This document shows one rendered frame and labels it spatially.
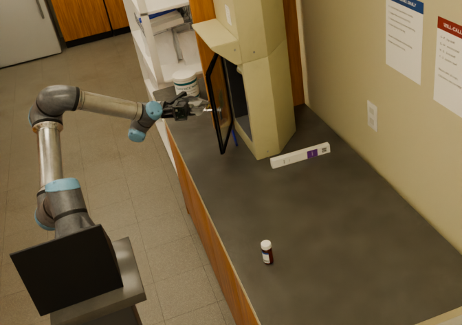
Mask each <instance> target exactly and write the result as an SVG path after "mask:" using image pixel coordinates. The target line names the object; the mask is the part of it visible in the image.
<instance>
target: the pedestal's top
mask: <svg viewBox="0 0 462 325"><path fill-rule="evenodd" d="M111 243H112V245H113V248H114V251H115V254H116V258H117V261H118V266H119V269H120V274H121V277H122V282H123V285H124V286H123V287H121V288H119V289H116V290H113V291H110V292H108V293H104V294H102V295H99V296H96V297H94V298H91V299H88V300H85V301H83V302H79V303H77V304H74V305H71V306H68V307H66V308H63V309H61V310H58V311H54V312H52V313H50V323H51V325H80V324H83V323H85V322H88V321H91V320H94V319H96V318H99V317H102V316H104V315H108V314H110V313H113V312H116V311H119V310H121V309H124V308H126V307H129V306H132V305H134V304H137V303H140V302H143V301H145V300H147V299H146V294H145V292H144V287H143V284H142V280H141V277H140V273H139V270H138V266H137V263H136V260H135V256H134V253H133V248H132V246H131V242H130V240H129V237H126V238H122V239H120V240H116V241H113V242H111Z"/></svg>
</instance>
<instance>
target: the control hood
mask: <svg viewBox="0 0 462 325"><path fill-rule="evenodd" d="M191 26H192V28H193V29H194V30H195V31H196V33H198V35H199V36H200V37H201V38H202V39H203V41H204V42H205V43H206V44H207V46H208V47H209V48H210V49H211V50H212V51H214V52H215V53H217V54H218V55H220V56H222V57H224V58H225V59H227V60H229V61H230V62H232V63H234V64H235V65H240V64H241V63H242V60H241V51H240V47H239V41H238V40H237V39H236V38H235V37H234V36H233V35H232V34H231V33H230V32H229V31H228V30H227V29H226V28H225V27H224V26H223V25H222V24H221V23H220V22H219V21H218V20H217V19H211V20H208V21H203V22H200V23H195V24H192V25H191Z"/></svg>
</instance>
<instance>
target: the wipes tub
mask: <svg viewBox="0 0 462 325"><path fill-rule="evenodd" d="M173 82H174V85H175V90H176V94H177V95H178V94H179V93H181V92H182V91H186V93H187V96H195V97H198V98H199V97H200V92H199V85H198V82H197V76H196V72H195V70H194V69H181V70H179V71H176V72H175V73H174V74H173Z"/></svg>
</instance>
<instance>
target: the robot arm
mask: <svg viewBox="0 0 462 325"><path fill-rule="evenodd" d="M200 104H210V103H209V102H208V101H206V100H204V99H201V98H198V97H195V96H187V93H186V91H182V92H181V93H179V94H178V95H176V96H175V97H174V98H172V99H171V100H169V101H168V102H166V101H163V102H162V101H157V102H156V101H150V102H132V101H129V100H123V99H119V98H113V97H110V96H104V95H100V94H97V93H90V92H87V91H82V90H81V89H80V87H74V86H69V85H52V86H48V87H46V88H44V89H43V90H41V91H40V93H39V94H38V96H37V98H36V100H35V102H34V104H33V105H32V107H31V109H30V112H29V116H28V120H29V123H30V125H31V127H32V130H33V132H34V133H36V134H37V144H38V164H39V174H40V185H41V189H40V190H39V191H38V192H37V193H36V197H37V208H36V210H35V214H34V218H35V221H36V223H37V224H38V225H39V226H40V227H42V228H43V229H46V230H49V231H54V230H55V237H54V239H55V238H59V237H61V236H65V235H68V234H70V233H73V232H77V231H79V230H82V229H85V228H88V227H91V226H94V225H95V224H94V222H93V221H92V220H91V218H90V217H89V214H88V211H87V207H86V205H85V200H84V198H83V194H82V191H81V188H80V187H81V186H80V184H79V182H78V180H77V179H76V178H63V163H62V154H61V139H60V132H61V131H62V130H63V114H64V112H65V111H77V110H82V111H89V112H93V113H100V114H104V115H110V116H114V117H121V118H125V119H129V120H131V124H130V127H129V133H128V137H129V139H130V140H131V141H134V142H143V141H144V139H145V137H146V132H147V131H148V130H149V129H150V128H151V127H152V125H153V124H154V123H155V122H156V121H157V120H158V119H159V118H162V119H163V118H175V121H186V120H187V119H188V118H187V117H188V116H193V115H196V116H200V115H201V114H202V113H203V109H204V107H198V106H199V105H200ZM189 105H194V107H193V108H192V109H191V107H190V106H189ZM179 119H184V120H179Z"/></svg>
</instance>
